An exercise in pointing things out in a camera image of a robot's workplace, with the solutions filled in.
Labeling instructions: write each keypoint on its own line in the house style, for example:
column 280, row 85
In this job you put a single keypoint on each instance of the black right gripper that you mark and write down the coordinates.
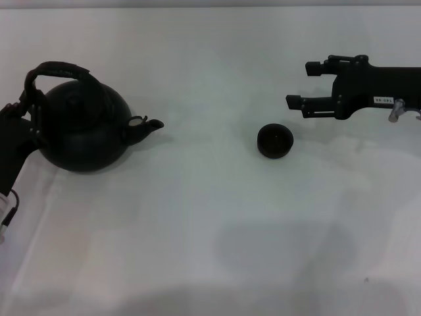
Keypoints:
column 368, row 85

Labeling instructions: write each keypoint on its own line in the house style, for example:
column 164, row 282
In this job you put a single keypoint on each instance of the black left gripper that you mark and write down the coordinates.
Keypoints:
column 13, row 148

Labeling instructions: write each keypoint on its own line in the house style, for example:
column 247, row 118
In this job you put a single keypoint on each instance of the small dark teacup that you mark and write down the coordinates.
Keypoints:
column 275, row 141

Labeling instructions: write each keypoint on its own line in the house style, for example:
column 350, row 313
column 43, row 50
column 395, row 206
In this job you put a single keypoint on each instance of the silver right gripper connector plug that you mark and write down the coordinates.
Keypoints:
column 394, row 112

